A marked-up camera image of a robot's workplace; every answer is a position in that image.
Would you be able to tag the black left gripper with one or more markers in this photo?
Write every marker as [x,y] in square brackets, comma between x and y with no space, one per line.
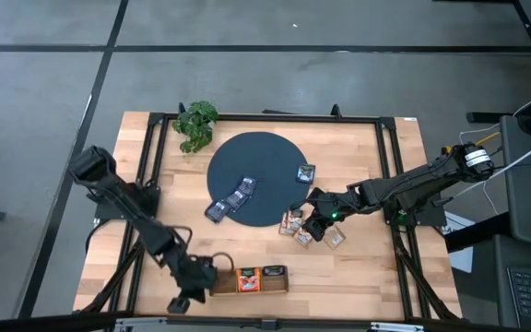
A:
[196,276]

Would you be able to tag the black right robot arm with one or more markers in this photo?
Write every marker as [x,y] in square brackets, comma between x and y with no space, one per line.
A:
[408,184]

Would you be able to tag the black metal table frame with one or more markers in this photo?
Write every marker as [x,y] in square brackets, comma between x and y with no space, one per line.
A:
[157,118]

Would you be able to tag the orange peach tea sachet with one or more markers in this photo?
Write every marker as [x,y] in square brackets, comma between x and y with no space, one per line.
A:
[249,281]

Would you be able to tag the dark blue blackcurrant tea sachet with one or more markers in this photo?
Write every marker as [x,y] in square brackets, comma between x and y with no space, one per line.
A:
[217,211]
[237,199]
[273,270]
[305,174]
[247,185]

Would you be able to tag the dark grey desk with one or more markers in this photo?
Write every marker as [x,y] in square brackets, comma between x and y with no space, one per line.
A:
[528,207]

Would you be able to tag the round dark blue placemat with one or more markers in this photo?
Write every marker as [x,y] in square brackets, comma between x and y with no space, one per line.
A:
[265,161]

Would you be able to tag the white paper sheet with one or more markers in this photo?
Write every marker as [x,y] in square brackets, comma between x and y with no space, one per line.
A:
[463,260]

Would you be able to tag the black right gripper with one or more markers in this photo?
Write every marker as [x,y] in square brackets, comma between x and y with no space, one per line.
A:
[330,207]

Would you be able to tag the green potted plant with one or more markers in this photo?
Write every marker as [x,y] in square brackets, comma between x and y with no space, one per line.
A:
[196,126]

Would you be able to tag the black desk foot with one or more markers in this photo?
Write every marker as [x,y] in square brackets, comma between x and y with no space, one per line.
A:
[477,235]
[487,117]

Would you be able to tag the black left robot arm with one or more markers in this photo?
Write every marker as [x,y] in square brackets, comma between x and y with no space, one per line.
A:
[122,198]

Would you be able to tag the silver crossbar bracket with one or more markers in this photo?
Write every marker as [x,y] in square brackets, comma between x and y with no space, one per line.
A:
[141,323]
[397,327]

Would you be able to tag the wooden three-compartment box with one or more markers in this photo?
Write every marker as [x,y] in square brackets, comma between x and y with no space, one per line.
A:
[274,285]

